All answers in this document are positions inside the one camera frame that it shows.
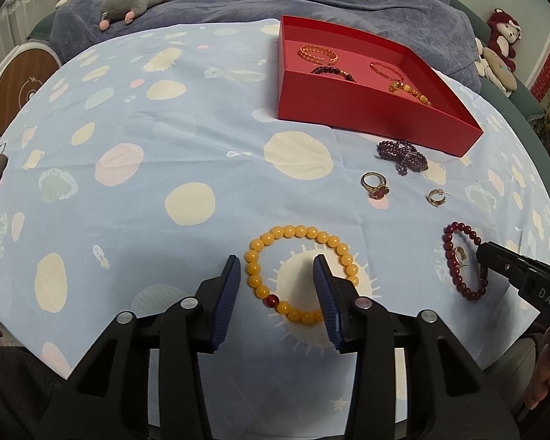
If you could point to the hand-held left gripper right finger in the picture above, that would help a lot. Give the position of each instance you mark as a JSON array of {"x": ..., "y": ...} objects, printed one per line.
[{"x": 326, "y": 305}]

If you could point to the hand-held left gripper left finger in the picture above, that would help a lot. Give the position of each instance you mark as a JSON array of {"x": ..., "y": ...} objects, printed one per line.
[{"x": 223, "y": 305}]

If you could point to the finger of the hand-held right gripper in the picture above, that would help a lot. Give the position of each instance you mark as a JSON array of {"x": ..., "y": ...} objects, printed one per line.
[{"x": 508, "y": 266}]

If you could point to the red cardboard box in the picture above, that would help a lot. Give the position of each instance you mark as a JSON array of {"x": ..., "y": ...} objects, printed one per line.
[{"x": 348, "y": 105}]

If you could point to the person's right hand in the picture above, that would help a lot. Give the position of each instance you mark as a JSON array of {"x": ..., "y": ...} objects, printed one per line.
[{"x": 543, "y": 371}]

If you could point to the gold hoop earring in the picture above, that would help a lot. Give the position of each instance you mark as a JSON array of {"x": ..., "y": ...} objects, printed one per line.
[
  {"x": 433, "y": 200},
  {"x": 460, "y": 254}
]

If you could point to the light blue spotted cloth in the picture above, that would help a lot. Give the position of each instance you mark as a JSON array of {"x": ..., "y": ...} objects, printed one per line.
[{"x": 165, "y": 146}]

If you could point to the beige plush toy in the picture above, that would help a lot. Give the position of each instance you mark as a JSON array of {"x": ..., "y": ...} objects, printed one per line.
[{"x": 499, "y": 71}]

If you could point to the dark cloth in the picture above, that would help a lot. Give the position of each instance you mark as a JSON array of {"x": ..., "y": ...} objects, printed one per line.
[{"x": 13, "y": 389}]

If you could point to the red monkey plush toy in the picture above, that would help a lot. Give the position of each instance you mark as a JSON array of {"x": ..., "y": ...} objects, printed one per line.
[{"x": 504, "y": 23}]

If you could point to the white device with round wooden face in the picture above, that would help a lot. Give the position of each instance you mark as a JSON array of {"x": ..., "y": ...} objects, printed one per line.
[{"x": 23, "y": 87}]

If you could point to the grey plush mouse toy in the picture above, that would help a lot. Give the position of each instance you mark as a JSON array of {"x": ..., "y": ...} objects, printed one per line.
[{"x": 133, "y": 2}]

